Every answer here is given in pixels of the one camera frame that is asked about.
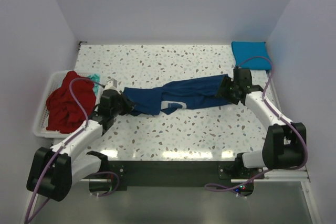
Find dark blue t shirt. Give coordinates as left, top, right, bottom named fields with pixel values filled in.
left=123, top=75, right=230, bottom=116

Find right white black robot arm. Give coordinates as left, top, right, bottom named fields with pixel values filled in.
left=216, top=67, right=308, bottom=178

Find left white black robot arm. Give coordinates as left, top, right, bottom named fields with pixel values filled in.
left=26, top=89, right=135, bottom=201

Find mint green t shirt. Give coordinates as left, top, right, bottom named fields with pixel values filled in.
left=87, top=74, right=100, bottom=95

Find folded light blue t shirt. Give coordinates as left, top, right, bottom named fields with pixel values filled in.
left=231, top=41, right=272, bottom=70

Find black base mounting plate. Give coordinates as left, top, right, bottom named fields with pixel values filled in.
left=89, top=159, right=265, bottom=196

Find white plastic laundry basket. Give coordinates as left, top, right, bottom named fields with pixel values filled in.
left=33, top=70, right=103, bottom=138

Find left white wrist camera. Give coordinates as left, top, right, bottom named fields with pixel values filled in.
left=104, top=79, right=118, bottom=90

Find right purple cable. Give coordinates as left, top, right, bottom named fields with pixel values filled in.
left=204, top=56, right=308, bottom=192

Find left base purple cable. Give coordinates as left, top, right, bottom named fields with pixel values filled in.
left=90, top=171, right=120, bottom=196

